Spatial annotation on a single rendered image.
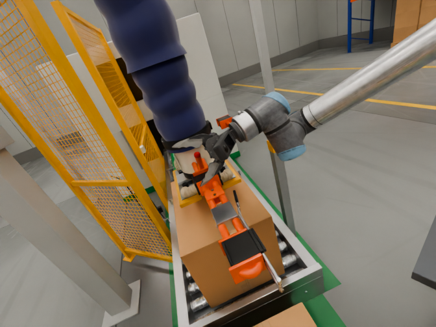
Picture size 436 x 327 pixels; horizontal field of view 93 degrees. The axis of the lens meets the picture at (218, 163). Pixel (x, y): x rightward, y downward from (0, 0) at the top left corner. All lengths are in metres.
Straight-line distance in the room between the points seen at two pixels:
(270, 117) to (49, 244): 1.51
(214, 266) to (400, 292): 1.26
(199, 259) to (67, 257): 1.07
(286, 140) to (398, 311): 1.38
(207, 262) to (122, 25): 0.90
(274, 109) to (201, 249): 0.59
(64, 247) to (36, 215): 0.28
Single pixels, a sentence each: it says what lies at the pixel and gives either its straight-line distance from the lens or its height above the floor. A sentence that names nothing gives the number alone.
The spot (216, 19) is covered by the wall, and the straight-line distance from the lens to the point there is 10.03.
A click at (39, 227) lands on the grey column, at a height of 1.01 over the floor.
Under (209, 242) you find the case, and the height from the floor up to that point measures 0.95.
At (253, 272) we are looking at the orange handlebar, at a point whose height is 1.19.
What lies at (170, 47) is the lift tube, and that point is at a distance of 0.83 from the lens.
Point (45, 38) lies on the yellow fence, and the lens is 1.36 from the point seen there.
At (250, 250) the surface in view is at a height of 1.21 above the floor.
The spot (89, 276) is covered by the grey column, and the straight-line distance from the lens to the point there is 1.89.
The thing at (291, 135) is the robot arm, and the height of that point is 1.30.
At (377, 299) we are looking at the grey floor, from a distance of 1.82.
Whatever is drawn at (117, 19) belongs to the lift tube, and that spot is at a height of 1.75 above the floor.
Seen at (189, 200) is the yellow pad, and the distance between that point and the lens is 0.91.
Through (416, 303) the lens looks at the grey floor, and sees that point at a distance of 1.87.
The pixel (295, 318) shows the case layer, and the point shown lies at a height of 0.54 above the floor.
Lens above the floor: 1.59
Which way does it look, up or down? 28 degrees down
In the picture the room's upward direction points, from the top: 19 degrees counter-clockwise
